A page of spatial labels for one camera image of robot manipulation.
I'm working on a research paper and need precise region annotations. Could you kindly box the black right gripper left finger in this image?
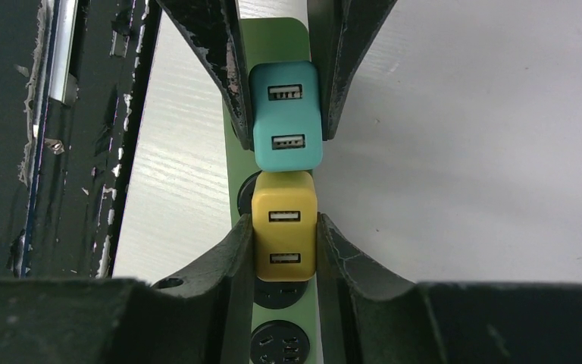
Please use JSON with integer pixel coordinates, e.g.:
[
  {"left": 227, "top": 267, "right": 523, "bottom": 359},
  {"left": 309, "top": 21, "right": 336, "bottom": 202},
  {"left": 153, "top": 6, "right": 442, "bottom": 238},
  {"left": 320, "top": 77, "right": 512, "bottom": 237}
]
[{"left": 0, "top": 215, "right": 254, "bottom": 363}]

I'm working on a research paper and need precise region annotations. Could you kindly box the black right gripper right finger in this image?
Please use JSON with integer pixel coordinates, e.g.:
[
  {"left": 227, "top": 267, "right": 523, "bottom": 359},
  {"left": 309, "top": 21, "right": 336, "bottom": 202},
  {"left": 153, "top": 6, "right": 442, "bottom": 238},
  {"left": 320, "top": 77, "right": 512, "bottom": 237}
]
[{"left": 317, "top": 214, "right": 582, "bottom": 363}]

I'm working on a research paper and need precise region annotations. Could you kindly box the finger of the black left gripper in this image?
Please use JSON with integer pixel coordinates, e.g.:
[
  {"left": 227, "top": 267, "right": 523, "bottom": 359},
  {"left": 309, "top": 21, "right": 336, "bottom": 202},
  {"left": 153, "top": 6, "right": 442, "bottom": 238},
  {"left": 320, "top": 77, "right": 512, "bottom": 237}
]
[
  {"left": 307, "top": 0, "right": 396, "bottom": 141},
  {"left": 159, "top": 0, "right": 254, "bottom": 150}
]

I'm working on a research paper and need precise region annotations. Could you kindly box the green power strip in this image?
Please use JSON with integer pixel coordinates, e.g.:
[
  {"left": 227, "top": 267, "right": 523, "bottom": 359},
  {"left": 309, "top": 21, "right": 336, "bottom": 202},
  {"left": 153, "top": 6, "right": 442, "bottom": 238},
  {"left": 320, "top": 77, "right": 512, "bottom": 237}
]
[{"left": 223, "top": 17, "right": 321, "bottom": 363}]

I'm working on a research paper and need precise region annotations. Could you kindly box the teal USB adapter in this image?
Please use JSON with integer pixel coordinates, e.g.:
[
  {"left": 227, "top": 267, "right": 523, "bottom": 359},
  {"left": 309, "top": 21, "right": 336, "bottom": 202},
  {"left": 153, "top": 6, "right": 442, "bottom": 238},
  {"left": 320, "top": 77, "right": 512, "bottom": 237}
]
[{"left": 249, "top": 61, "right": 323, "bottom": 172}]

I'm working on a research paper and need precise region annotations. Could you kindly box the yellow USB adapter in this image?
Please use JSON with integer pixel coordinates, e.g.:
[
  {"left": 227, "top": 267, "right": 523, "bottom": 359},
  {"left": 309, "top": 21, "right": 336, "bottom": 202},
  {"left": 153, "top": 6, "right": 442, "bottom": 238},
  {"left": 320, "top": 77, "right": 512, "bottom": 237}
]
[{"left": 252, "top": 171, "right": 318, "bottom": 282}]

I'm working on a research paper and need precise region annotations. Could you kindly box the black mounting base plate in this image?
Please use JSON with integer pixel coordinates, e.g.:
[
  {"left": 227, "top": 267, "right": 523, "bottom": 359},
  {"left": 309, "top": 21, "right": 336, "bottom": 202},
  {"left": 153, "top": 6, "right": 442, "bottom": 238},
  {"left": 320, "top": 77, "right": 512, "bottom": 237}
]
[{"left": 0, "top": 1, "right": 161, "bottom": 278}]

